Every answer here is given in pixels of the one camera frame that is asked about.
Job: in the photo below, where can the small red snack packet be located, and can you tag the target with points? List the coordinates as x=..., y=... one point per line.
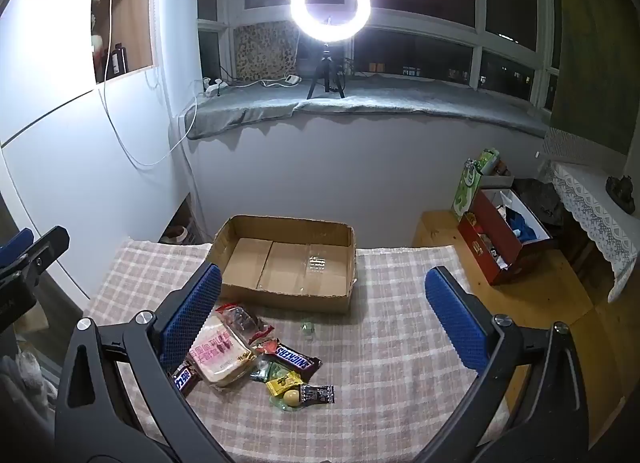
x=265, y=345

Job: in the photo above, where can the tiny green candy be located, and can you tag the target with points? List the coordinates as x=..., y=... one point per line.
x=307, y=329

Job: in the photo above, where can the grey windowsill blanket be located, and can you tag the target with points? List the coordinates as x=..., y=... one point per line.
x=400, y=98

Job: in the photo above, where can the small yellow snack packet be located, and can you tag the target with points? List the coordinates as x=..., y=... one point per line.
x=282, y=383

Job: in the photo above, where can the black tripod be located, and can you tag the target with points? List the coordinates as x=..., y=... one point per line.
x=326, y=60

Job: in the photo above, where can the large brown chocolate bar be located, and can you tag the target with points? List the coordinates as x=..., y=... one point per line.
x=292, y=359

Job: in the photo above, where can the dark cloth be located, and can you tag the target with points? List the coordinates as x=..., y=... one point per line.
x=542, y=200

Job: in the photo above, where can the crumpled plastic bag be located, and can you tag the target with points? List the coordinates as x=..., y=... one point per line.
x=25, y=368

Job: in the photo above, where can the white framed window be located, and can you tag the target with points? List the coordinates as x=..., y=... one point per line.
x=480, y=38

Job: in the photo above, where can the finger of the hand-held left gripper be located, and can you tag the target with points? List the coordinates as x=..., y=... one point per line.
x=47, y=245
x=12, y=243

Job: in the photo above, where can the clear snack packet red ends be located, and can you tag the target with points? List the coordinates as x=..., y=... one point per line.
x=240, y=320

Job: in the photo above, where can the white lace tablecloth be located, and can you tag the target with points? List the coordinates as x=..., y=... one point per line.
x=585, y=203

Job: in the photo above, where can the dark figurine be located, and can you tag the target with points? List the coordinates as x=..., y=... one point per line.
x=620, y=193

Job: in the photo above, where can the red storage box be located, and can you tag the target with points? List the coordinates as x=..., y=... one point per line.
x=492, y=253

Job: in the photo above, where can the blue cloth item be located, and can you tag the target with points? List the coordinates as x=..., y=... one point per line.
x=522, y=228

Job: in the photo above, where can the green candy wrapper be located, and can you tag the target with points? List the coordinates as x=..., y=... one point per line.
x=272, y=372

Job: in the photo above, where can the white power adapter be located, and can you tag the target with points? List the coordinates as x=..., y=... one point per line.
x=292, y=78

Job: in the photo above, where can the olive curtain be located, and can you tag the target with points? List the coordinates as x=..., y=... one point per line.
x=595, y=43

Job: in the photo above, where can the wooden wall shelf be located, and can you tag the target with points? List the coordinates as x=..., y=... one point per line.
x=135, y=18

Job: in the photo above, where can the green paper bag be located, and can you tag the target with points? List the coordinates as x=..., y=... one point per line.
x=465, y=193

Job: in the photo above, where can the dark bottle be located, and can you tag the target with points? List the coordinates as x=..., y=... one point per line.
x=117, y=60

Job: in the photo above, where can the pink white bread package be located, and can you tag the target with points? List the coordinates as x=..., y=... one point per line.
x=225, y=358

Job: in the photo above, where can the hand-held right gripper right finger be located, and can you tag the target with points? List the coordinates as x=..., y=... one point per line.
x=455, y=318

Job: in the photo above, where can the pink checked tablecloth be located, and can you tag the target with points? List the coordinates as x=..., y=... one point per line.
x=390, y=383

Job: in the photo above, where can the cardboard box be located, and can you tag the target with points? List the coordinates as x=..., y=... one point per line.
x=280, y=268

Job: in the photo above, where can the speckled brown panel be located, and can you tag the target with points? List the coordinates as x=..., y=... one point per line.
x=265, y=53

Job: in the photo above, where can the white power strip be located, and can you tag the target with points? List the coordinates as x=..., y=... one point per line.
x=215, y=87

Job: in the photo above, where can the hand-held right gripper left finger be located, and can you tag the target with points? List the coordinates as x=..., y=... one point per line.
x=192, y=318

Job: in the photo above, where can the blue label chocolate bar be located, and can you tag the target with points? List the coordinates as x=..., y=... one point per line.
x=184, y=379

